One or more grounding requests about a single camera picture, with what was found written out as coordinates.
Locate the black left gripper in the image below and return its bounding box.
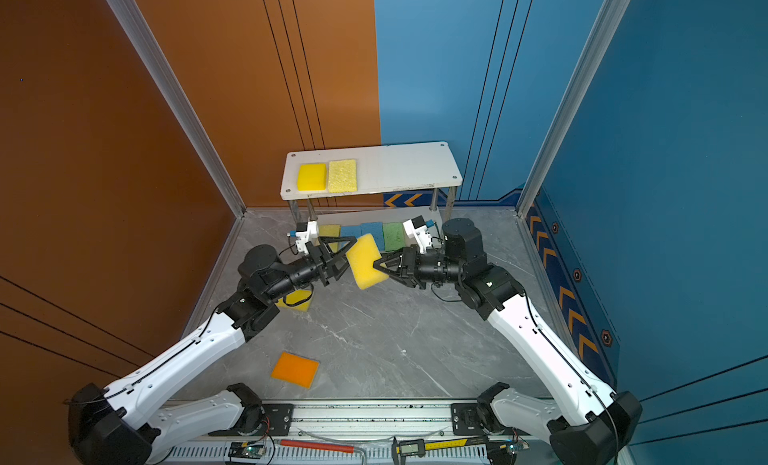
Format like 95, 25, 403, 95
265, 237, 357, 307

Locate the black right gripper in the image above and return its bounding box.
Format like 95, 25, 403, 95
374, 246, 466, 290

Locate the blue cellulose sponge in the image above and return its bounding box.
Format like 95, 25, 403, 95
360, 222, 386, 251
339, 225, 363, 238

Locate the yellow cellulose sponge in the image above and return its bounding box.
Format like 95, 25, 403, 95
327, 159, 358, 194
318, 224, 341, 253

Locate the green cellulose sponge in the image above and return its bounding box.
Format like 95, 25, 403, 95
383, 222, 406, 252

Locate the small yellow foam sponge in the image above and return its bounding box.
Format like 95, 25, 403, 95
277, 290, 313, 312

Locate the thick yellow foam sponge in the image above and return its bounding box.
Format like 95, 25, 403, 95
296, 163, 327, 193

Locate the orange foam sponge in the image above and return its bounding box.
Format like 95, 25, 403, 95
271, 352, 320, 389

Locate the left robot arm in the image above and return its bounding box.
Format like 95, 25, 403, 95
68, 237, 356, 464

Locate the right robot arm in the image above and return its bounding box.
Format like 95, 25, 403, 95
349, 218, 642, 464

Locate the white two-tier shelf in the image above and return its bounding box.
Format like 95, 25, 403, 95
281, 142, 463, 235

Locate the digital caliper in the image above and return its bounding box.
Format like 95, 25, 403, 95
390, 436, 489, 465

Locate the left circuit board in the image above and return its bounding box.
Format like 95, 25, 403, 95
227, 441, 267, 463

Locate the circuit board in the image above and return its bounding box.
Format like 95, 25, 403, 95
500, 440, 530, 455
227, 441, 267, 463

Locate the right circuit board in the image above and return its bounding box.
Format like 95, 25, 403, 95
500, 440, 530, 455

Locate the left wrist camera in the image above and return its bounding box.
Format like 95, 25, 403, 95
287, 220, 319, 255

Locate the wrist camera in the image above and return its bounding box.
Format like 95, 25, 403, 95
402, 216, 434, 254
287, 220, 319, 255

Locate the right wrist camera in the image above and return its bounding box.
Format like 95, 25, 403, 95
402, 216, 434, 254

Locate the aluminium front rail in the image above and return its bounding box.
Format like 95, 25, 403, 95
155, 398, 634, 465

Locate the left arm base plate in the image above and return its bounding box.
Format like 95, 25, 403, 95
233, 403, 294, 437

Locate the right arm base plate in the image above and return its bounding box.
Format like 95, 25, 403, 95
450, 402, 526, 436

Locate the red-handled tool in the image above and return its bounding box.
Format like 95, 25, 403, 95
280, 439, 356, 455

